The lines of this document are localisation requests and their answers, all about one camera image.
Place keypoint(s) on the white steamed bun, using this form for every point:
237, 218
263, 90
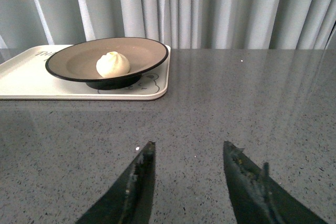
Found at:
112, 64

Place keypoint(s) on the white rectangular tray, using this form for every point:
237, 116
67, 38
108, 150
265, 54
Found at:
25, 77

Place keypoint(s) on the beige plate black rim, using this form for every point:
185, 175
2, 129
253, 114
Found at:
78, 62

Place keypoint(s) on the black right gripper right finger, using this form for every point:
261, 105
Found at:
255, 197

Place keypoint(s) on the grey pleated curtain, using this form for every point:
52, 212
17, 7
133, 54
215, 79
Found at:
240, 24

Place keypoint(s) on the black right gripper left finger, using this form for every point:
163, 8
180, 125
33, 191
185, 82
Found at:
130, 198

